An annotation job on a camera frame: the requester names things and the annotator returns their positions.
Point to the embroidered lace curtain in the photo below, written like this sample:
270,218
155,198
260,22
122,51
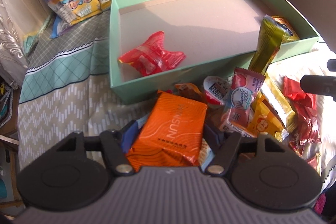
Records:
18,19

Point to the dark red foil snack packet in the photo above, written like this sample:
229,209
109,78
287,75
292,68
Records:
305,105

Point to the mint green cardboard box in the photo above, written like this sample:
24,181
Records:
215,35

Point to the white lidded jelly cup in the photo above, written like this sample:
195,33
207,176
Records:
217,89

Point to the patterned beige teal bedsheet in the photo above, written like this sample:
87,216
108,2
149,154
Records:
67,87

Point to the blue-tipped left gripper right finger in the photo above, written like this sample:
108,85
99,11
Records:
224,145

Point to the orange wrapped dried fruit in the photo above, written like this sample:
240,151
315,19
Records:
190,91

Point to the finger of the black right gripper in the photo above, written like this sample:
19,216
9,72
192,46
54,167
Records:
319,85

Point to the green gold snack bar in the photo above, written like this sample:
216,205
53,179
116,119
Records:
270,39

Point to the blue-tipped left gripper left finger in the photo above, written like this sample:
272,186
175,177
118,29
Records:
115,144

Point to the pink vitamin candy packet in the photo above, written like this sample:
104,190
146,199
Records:
244,88

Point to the blue white cracker packet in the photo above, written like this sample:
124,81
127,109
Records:
206,154

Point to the red crinkled snack packet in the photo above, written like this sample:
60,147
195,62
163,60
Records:
150,57

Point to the yellow orange monkey snack packet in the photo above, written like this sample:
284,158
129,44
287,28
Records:
266,121

